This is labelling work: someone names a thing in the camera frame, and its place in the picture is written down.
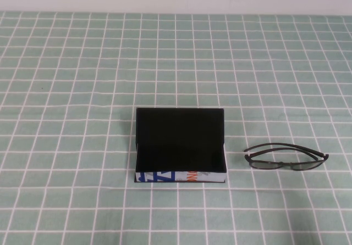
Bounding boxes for black printed glasses case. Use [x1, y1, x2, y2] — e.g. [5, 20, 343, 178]
[135, 107, 228, 185]

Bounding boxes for dark framed glasses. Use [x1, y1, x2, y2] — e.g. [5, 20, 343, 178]
[243, 142, 330, 172]

